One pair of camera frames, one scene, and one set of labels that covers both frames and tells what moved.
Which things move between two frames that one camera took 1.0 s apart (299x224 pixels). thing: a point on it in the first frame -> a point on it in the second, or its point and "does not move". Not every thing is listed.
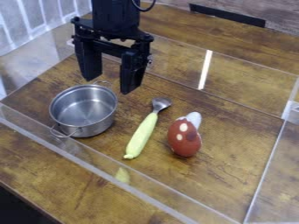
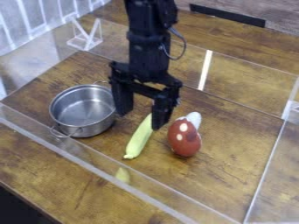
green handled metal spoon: x=145 y=128 does not move
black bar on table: x=222 y=14 does not move
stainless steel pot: x=83 y=109 does not move
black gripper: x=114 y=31 -> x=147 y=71
